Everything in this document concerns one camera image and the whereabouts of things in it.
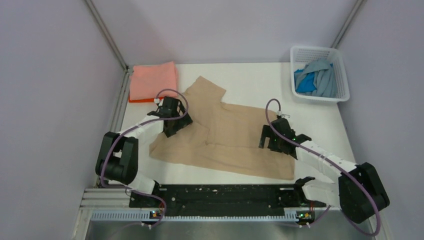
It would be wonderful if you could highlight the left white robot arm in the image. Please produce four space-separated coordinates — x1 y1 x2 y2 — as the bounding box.
95 96 193 207

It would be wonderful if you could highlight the right aluminium frame post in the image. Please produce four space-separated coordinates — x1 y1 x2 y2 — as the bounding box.
331 0 367 49

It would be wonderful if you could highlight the folded orange t shirt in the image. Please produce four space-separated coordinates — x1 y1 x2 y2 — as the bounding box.
128 95 164 103

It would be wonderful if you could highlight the folded pink t shirt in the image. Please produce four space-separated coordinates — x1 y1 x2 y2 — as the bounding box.
129 61 179 99

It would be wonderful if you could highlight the bright blue t shirt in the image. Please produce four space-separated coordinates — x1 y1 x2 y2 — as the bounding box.
293 69 317 94

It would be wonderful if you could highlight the left aluminium frame post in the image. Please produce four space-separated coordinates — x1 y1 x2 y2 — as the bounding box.
83 0 129 71

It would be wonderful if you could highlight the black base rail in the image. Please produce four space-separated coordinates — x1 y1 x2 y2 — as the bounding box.
129 184 326 217

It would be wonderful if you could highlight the aluminium frame post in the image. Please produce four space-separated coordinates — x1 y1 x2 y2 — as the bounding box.
331 0 367 49
83 0 129 71

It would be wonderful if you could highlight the beige t shirt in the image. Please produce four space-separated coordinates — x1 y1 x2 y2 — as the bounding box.
149 76 295 180

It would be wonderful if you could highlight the white plastic basket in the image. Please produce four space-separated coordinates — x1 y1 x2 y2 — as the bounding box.
290 46 350 103

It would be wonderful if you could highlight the white slotted cable duct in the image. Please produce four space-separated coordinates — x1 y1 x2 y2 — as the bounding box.
90 210 299 222

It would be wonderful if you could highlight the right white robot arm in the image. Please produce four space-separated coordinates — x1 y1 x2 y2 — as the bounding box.
259 117 390 224

